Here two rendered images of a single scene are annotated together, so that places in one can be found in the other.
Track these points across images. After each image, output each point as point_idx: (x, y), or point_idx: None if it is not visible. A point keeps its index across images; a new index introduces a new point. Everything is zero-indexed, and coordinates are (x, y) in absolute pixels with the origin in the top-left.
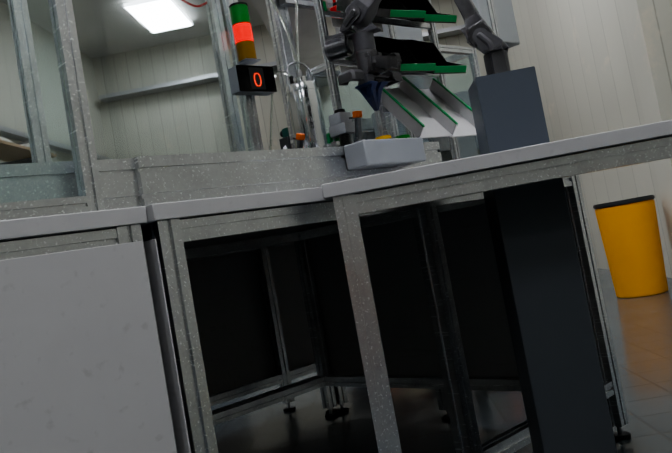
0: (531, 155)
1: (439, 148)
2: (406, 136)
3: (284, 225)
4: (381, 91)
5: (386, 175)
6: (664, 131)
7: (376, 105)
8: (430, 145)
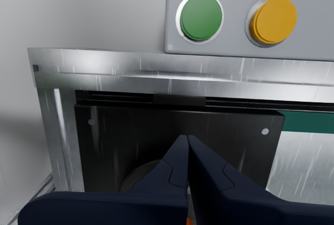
0: None
1: (41, 47)
2: None
3: None
4: (148, 179)
5: None
6: None
7: (198, 141)
8: (65, 48)
